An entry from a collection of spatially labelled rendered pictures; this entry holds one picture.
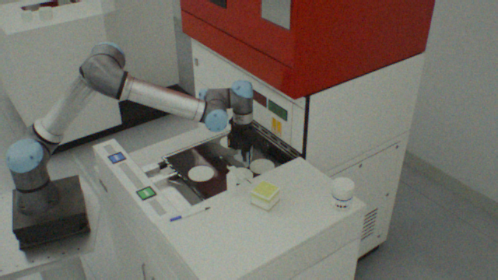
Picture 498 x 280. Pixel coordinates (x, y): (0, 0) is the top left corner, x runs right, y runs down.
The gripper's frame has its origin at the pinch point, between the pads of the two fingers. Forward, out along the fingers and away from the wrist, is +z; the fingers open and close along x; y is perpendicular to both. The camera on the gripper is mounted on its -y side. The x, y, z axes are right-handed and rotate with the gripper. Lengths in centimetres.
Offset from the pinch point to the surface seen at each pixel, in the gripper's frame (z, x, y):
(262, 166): 1.3, -3.1, -4.7
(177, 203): 3.3, 27.9, 16.1
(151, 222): -3.8, 46.2, 14.1
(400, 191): 91, -124, -54
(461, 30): -14, -150, -67
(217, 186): 1.4, 15.2, 6.0
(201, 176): 1.2, 12.9, 14.2
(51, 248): 9, 60, 48
